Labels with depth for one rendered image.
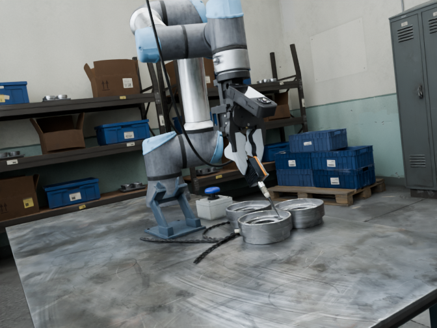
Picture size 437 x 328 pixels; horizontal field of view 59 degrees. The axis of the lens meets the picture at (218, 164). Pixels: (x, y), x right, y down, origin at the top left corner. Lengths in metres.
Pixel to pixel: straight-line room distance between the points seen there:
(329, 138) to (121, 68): 2.42
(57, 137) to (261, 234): 3.57
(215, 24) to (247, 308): 0.55
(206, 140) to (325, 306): 0.86
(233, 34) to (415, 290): 0.56
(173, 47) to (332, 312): 0.64
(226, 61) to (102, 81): 3.60
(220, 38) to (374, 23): 4.53
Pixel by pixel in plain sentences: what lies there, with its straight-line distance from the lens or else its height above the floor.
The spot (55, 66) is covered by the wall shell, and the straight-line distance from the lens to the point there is 4.83.
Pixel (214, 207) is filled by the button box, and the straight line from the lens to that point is 0.98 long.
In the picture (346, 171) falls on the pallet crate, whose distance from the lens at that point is 4.49.
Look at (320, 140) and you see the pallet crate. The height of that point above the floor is 0.70.
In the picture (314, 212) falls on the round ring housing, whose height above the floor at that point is 0.83.
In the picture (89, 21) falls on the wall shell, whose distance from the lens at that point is 5.05.
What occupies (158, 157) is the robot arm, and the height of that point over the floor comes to 0.96.
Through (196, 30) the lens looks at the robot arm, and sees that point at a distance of 0.92.
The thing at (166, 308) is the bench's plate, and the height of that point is 0.80.
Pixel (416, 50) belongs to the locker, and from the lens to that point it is 4.37.
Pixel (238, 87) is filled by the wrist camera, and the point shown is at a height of 1.10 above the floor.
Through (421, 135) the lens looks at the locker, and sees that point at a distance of 4.38.
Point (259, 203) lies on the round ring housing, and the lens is 0.94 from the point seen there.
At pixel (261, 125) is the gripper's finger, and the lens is 0.84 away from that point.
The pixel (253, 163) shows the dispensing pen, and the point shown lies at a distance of 0.81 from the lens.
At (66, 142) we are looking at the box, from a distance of 4.18.
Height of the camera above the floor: 1.03
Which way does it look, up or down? 5 degrees down
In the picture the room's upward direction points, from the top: 8 degrees counter-clockwise
